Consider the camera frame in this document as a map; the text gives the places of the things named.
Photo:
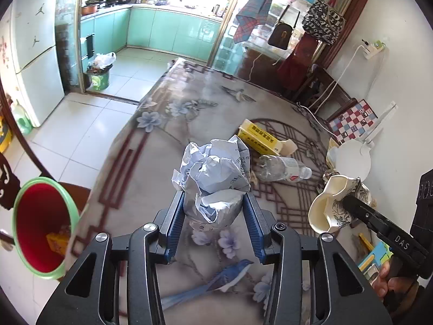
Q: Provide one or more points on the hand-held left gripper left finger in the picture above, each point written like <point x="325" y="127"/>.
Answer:
<point x="174" y="226"/>

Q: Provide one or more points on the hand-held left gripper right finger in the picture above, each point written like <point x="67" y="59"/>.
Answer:
<point x="254" y="226"/>

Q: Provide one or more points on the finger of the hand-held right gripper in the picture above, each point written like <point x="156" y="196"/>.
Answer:
<point x="385" y="230"/>

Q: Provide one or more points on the white printed paper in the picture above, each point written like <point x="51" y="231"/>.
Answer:
<point x="213" y="176"/>

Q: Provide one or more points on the crushed floral paper cup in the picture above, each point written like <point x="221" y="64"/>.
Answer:
<point x="324" y="203"/>

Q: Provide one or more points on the red bin with green rim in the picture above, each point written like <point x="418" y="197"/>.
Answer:
<point x="33" y="216"/>

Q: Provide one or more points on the small black shoulder bag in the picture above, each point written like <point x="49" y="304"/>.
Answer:
<point x="282" y="35"/>

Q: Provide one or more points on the person's right hand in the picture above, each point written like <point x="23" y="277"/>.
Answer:
<point x="384" y="277"/>

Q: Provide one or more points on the blue green toy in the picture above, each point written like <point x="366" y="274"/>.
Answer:
<point x="375" y="257"/>

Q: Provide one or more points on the clear plastic bottle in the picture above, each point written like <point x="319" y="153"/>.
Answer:
<point x="280" y="169"/>

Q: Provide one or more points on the floral tablecloth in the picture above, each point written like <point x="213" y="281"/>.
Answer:
<point x="135" y="176"/>

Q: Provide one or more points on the white desk lamp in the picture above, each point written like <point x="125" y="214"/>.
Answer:
<point x="350" y="159"/>

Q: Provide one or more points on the yellow cardboard box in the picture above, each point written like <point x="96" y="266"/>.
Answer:
<point x="260" y="136"/>

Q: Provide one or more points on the checkered game board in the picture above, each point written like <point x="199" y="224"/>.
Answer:
<point x="353" y="120"/>

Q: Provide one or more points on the carved wooden chair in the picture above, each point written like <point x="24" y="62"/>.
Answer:
<point x="76" y="193"/>

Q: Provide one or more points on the orange snack packet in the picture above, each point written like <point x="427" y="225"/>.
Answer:
<point x="58" y="242"/>

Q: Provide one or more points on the dark wooden chair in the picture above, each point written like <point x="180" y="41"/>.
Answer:
<point x="333" y="94"/>

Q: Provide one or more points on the green white power strip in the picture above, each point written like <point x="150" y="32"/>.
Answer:
<point x="372" y="50"/>

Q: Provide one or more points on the green kitchen waste bin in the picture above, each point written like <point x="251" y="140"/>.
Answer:
<point x="99" y="80"/>

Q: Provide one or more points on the dark red bag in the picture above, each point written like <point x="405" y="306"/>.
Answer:
<point x="297" y="64"/>

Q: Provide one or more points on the white plastic bag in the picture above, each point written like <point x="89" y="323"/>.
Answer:
<point x="105" y="60"/>

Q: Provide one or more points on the green plastic jug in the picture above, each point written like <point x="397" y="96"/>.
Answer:
<point x="22" y="120"/>

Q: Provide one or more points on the yellow plastic toy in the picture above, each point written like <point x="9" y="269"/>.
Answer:
<point x="5" y="135"/>

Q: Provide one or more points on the teal lower kitchen cabinets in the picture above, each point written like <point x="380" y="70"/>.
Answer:
<point x="162" y="30"/>

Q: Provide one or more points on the black towel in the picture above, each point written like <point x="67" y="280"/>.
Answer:
<point x="90" y="45"/>

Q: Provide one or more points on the black white patterned tote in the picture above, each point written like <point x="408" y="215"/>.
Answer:
<point x="323" y="20"/>

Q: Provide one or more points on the plaid cloth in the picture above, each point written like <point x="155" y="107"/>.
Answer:
<point x="253" y="13"/>

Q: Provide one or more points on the orange cooking pot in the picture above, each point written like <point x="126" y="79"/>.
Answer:
<point x="89" y="9"/>

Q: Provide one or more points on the white refrigerator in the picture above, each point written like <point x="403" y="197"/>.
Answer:
<point x="33" y="40"/>

